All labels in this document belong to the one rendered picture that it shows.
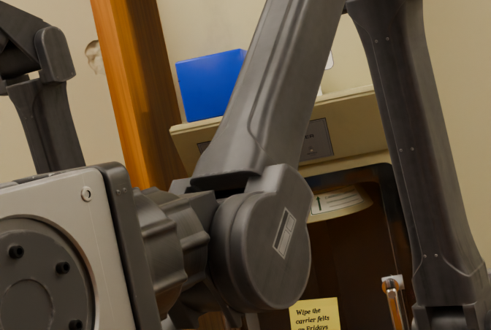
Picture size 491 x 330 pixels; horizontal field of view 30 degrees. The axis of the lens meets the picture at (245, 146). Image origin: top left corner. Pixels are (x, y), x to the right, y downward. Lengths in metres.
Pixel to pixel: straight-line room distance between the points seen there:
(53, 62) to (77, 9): 0.78
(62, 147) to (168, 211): 0.64
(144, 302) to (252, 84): 0.23
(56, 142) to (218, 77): 0.27
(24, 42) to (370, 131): 0.52
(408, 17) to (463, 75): 0.99
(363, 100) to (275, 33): 0.61
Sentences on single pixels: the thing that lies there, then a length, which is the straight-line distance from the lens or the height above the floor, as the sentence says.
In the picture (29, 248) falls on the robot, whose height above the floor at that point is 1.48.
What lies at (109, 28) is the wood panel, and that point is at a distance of 1.37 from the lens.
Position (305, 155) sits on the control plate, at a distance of 1.38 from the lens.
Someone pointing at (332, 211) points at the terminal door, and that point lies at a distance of 1.42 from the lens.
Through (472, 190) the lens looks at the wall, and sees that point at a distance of 1.88.
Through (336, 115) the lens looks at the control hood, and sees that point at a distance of 1.32.
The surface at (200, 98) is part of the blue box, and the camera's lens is 1.32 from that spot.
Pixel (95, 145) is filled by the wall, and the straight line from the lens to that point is 1.92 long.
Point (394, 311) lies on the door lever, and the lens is 1.40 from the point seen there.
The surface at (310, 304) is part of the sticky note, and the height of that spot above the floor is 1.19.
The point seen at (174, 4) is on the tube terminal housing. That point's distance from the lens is 1.44.
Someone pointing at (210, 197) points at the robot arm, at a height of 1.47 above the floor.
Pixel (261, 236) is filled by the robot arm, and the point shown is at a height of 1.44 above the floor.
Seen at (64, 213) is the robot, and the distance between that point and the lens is 0.48.
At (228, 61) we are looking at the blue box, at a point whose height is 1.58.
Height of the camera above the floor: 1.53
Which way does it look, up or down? 3 degrees down
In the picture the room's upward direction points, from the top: 12 degrees counter-clockwise
